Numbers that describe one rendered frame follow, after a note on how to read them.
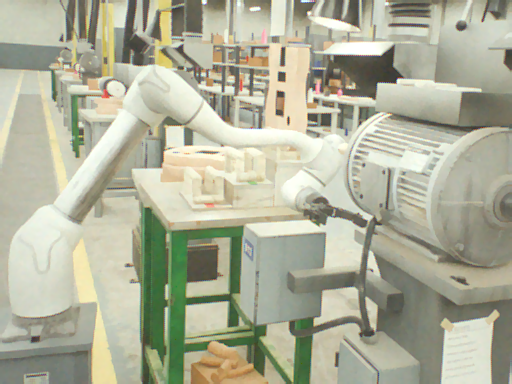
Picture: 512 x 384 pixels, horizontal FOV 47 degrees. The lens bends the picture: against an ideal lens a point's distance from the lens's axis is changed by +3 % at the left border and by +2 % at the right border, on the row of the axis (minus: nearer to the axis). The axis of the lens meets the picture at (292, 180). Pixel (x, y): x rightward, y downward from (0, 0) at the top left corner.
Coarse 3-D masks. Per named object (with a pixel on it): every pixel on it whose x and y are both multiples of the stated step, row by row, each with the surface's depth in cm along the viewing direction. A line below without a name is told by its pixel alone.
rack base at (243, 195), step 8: (224, 176) 226; (232, 176) 227; (224, 184) 224; (232, 184) 213; (240, 184) 214; (248, 184) 215; (264, 184) 217; (272, 184) 218; (224, 192) 224; (232, 192) 213; (240, 192) 214; (248, 192) 215; (256, 192) 216; (264, 192) 217; (272, 192) 218; (232, 200) 214; (240, 200) 214; (248, 200) 216; (256, 200) 217; (264, 200) 218; (272, 200) 219; (232, 208) 214; (240, 208) 215; (248, 208) 216
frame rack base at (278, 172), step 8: (272, 152) 240; (256, 160) 238; (272, 160) 221; (296, 160) 225; (272, 168) 220; (280, 168) 218; (288, 168) 219; (296, 168) 220; (272, 176) 220; (280, 176) 218; (288, 176) 219; (280, 184) 219; (280, 200) 220
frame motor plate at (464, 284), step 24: (360, 240) 127; (384, 240) 122; (408, 264) 111; (432, 264) 109; (456, 264) 109; (504, 264) 111; (432, 288) 104; (456, 288) 98; (480, 288) 99; (504, 288) 101
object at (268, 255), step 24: (264, 240) 120; (288, 240) 123; (312, 240) 125; (264, 264) 121; (288, 264) 124; (312, 264) 126; (264, 288) 123; (264, 312) 124; (288, 312) 126; (312, 312) 129; (360, 336) 119
